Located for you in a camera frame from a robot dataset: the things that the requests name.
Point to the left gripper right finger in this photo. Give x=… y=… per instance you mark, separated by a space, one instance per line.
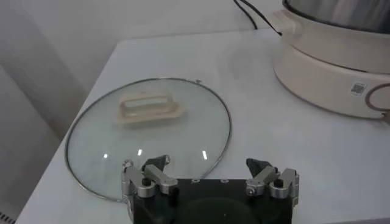
x=263 y=179

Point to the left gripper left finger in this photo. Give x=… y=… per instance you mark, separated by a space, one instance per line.
x=160 y=179

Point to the round glass pot lid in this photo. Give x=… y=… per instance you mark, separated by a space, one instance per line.
x=146 y=106

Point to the stainless steel steamer basket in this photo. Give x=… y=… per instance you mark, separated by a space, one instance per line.
x=335 y=12

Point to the cream electric cooker base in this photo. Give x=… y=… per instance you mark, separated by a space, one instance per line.
x=329 y=76

